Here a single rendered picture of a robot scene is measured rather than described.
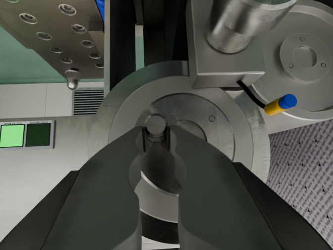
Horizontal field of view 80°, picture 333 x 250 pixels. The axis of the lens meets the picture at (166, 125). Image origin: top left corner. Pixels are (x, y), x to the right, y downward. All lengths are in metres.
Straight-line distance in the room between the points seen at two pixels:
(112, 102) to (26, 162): 0.43
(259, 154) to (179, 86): 0.09
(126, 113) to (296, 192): 0.27
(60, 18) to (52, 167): 0.32
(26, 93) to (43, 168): 3.01
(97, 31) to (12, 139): 0.34
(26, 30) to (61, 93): 2.86
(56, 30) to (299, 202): 0.47
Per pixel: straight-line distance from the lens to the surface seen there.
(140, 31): 0.63
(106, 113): 0.17
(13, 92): 3.64
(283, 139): 0.36
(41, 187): 0.56
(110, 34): 0.21
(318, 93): 0.23
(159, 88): 0.17
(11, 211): 0.60
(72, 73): 0.56
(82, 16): 0.39
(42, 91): 3.43
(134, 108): 0.16
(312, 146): 0.32
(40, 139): 0.56
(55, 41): 0.46
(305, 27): 0.25
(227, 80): 0.16
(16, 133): 0.59
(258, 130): 0.18
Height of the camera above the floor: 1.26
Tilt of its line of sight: 10 degrees down
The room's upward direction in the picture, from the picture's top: 177 degrees clockwise
